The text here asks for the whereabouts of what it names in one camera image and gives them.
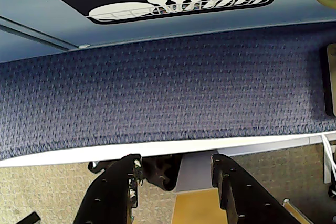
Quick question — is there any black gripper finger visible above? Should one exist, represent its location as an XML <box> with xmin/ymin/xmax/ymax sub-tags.
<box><xmin>72</xmin><ymin>153</ymin><xmax>144</xmax><ymax>224</ymax></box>
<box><xmin>211</xmin><ymin>154</ymin><xmax>313</xmax><ymax>224</ymax></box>

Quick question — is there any white cable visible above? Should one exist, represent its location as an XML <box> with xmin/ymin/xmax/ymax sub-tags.
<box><xmin>320</xmin><ymin>133</ymin><xmax>336</xmax><ymax>184</ymax></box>

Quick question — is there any blue woven floor mat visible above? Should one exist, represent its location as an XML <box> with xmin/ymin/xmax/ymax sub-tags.
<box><xmin>0</xmin><ymin>23</ymin><xmax>336</xmax><ymax>162</ymax></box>

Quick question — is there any blue dishwasher door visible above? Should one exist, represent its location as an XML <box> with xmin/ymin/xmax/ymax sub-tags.
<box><xmin>0</xmin><ymin>0</ymin><xmax>336</xmax><ymax>51</ymax></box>

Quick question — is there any yellow wooden board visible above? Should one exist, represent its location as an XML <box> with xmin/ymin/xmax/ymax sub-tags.
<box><xmin>171</xmin><ymin>189</ymin><xmax>229</xmax><ymax>224</ymax></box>

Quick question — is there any blue toy kitchen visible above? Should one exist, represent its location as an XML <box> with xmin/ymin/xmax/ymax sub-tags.
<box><xmin>0</xmin><ymin>0</ymin><xmax>336</xmax><ymax>64</ymax></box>

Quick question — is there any gray table leg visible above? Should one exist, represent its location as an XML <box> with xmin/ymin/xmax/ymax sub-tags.
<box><xmin>176</xmin><ymin>154</ymin><xmax>214</xmax><ymax>193</ymax></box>

